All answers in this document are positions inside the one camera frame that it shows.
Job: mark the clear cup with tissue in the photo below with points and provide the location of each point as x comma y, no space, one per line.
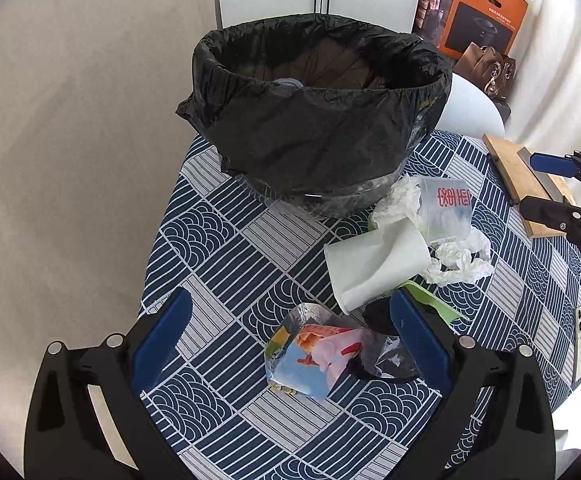
440,208

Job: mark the steel cleaver knife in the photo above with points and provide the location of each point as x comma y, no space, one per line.
544,179

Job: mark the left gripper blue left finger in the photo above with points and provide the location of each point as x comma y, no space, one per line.
63,437

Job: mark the white tissue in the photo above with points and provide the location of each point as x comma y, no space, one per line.
460,261

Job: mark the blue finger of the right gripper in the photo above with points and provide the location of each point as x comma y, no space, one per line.
553,215
550,164

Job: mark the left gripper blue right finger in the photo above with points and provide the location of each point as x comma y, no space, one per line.
516,439

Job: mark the green plastic tray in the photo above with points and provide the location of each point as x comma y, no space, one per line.
424,296

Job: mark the black window snack bag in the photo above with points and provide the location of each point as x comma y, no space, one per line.
383,355

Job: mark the brown leather handbag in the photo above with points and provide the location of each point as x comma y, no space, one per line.
487,69

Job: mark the blue pink snack wrapper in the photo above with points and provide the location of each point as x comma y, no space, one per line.
311,349

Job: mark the black bag lined trash bin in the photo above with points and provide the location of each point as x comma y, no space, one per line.
318,110

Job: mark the white paper cup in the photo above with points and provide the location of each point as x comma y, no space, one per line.
367,266

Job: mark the orange appliance box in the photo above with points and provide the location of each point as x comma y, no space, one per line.
454,25

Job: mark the white round chair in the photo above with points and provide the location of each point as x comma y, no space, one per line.
469,112

